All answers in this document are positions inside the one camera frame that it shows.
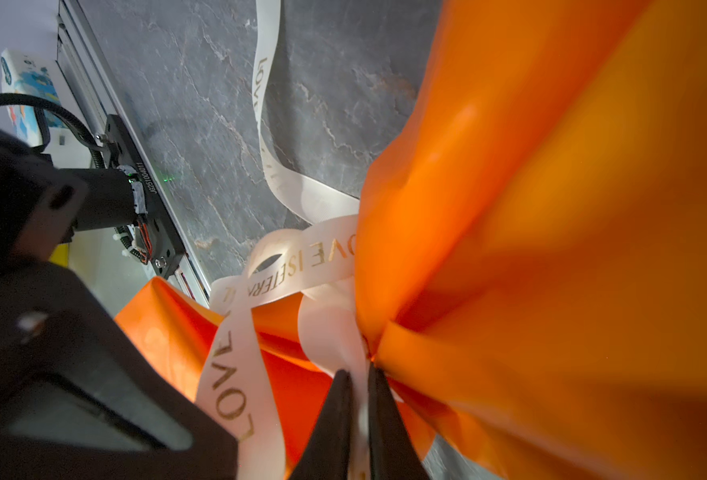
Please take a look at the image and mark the orange wrapping paper sheet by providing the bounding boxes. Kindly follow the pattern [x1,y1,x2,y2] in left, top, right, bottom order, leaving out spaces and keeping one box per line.
[116,1,707,479]

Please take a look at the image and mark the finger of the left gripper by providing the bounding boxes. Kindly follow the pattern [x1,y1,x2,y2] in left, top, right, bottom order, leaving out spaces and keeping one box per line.
[0,263,238,479]

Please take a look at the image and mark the aluminium front rail frame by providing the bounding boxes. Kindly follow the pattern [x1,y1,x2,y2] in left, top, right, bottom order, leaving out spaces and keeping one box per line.
[57,0,211,306]

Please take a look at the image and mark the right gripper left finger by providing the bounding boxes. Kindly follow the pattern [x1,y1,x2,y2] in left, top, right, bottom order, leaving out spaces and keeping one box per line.
[290,370,354,480]

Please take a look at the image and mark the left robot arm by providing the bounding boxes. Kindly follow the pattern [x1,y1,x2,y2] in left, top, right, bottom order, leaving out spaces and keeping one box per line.
[0,131,238,479]

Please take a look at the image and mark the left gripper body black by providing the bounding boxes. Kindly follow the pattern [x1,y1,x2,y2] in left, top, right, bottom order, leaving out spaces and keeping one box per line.
[0,130,89,275]

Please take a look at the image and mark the white ribbon gold lettering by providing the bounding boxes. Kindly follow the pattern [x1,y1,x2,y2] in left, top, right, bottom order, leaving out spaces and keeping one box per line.
[194,0,373,480]

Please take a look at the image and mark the tissue pack with elephant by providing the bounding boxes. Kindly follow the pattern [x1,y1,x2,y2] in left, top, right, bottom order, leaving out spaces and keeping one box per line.
[1,49,62,146]

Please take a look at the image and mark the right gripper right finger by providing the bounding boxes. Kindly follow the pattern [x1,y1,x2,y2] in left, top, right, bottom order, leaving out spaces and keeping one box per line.
[367,363,429,480]

